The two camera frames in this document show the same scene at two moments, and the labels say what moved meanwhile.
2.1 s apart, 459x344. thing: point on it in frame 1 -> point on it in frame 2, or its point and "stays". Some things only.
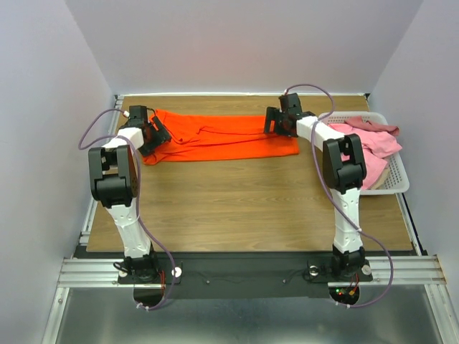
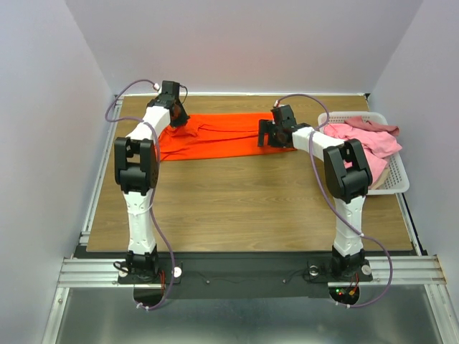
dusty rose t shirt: [358, 122] stays
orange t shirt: [205, 137] stays
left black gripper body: [158, 138] -> [183, 115]
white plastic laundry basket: [396, 180] stays
